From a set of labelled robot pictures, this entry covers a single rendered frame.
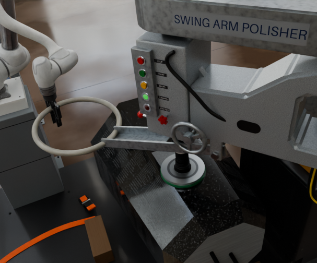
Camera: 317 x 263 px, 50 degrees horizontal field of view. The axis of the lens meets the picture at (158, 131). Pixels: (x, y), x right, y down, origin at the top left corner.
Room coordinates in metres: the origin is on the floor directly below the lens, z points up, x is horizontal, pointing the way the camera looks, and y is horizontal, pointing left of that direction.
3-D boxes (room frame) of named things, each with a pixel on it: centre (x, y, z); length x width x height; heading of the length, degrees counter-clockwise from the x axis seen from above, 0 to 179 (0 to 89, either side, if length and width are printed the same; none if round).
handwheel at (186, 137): (1.01, -0.13, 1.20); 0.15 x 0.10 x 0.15; 56
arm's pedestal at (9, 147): (2.01, 1.05, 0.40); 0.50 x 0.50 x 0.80; 20
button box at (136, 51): (1.12, 0.02, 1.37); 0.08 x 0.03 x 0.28; 56
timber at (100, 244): (1.36, 0.47, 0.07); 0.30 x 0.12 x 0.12; 17
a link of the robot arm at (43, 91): (1.69, 0.59, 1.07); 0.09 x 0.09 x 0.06
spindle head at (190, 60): (1.13, -0.16, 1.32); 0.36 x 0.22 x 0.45; 56
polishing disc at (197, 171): (1.17, -0.10, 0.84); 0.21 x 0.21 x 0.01
